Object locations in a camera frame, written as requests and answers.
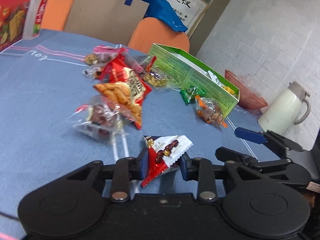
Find clear orange-top snack packet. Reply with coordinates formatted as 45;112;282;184
195;95;228;128

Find blue fabric bag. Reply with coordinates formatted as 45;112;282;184
125;0;188;33

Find small green candy packet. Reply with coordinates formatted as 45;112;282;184
180;86;206;105

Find white thermos jug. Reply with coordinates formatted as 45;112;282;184
258;81;311;135

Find orange chair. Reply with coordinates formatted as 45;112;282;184
127;17;190;54
41;0;74;31

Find brown paper bag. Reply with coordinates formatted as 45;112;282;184
64;0;149;45

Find right orange chair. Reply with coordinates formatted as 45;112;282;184
127;17;190;54

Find red cracker box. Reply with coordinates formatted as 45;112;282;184
0;0;31;51

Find white red chocolate packet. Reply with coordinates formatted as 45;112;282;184
141;135;193;187

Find clear dried fruit packet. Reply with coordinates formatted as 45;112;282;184
66;95;134;141

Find pink glass bowl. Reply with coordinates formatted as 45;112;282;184
225;70;268;111

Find white red drink bottle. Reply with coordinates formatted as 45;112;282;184
22;0;48;40

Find pink-top clear snack packet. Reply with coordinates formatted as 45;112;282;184
83;46;129;66

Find red twist snack bag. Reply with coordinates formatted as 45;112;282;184
93;54;152;130

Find yellow chip bag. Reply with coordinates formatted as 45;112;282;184
223;86;236;96

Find left orange chair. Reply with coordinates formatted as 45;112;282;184
41;0;74;31

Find brown yellow nut packet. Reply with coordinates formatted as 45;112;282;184
136;55;177;89

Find green cardboard box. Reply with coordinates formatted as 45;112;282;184
149;43;240;117

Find white snack packet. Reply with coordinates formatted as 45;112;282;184
207;71;221;86

